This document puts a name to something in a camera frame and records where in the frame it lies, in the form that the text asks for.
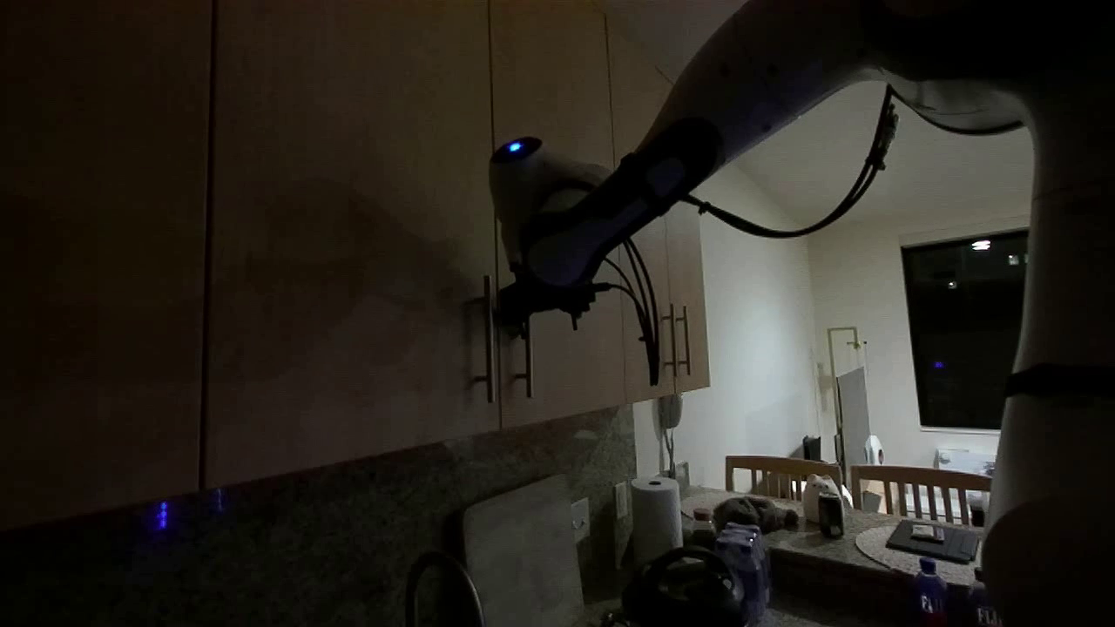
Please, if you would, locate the dark lumpy countertop object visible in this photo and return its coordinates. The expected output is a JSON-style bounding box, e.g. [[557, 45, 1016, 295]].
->
[[709, 495, 806, 536]]

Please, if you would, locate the curved metal faucet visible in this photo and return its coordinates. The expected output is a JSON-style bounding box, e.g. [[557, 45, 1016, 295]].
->
[[400, 551, 486, 627]]

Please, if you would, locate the clear plastic jug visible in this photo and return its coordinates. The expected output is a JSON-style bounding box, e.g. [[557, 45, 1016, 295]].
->
[[709, 520, 775, 621]]

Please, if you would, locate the round black kettle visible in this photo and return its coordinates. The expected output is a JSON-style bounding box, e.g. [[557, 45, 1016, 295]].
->
[[619, 542, 753, 627]]

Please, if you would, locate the white upright panel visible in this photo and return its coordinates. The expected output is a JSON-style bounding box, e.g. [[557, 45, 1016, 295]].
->
[[832, 367, 873, 475]]

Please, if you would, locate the dark window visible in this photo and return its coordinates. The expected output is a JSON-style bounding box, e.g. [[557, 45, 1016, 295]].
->
[[897, 227, 1032, 432]]

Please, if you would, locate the pale cutting board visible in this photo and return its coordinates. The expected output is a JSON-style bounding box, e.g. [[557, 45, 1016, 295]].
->
[[457, 471, 588, 627]]

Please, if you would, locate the white paper towel roll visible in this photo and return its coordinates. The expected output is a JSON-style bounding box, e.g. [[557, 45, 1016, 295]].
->
[[626, 475, 686, 572]]

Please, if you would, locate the thin white floor lamp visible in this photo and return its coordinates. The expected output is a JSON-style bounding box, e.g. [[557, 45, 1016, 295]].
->
[[822, 324, 871, 466]]

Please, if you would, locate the wooden dining chair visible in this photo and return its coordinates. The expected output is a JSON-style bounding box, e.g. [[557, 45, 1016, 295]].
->
[[850, 464, 995, 528], [723, 452, 844, 502]]

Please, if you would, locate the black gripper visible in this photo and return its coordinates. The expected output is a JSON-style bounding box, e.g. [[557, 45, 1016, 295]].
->
[[491, 267, 606, 345]]

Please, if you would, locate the round beige placemat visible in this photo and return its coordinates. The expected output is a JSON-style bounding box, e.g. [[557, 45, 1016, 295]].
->
[[852, 514, 993, 577]]

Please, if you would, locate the small white appliance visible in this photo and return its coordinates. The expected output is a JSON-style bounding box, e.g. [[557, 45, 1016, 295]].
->
[[802, 475, 852, 542]]

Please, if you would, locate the blue capped water bottle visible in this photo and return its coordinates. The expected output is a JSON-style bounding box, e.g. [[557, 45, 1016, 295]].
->
[[916, 558, 951, 627]]

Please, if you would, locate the flat black tray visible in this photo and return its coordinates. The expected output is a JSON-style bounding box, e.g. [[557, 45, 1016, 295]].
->
[[886, 514, 987, 567]]

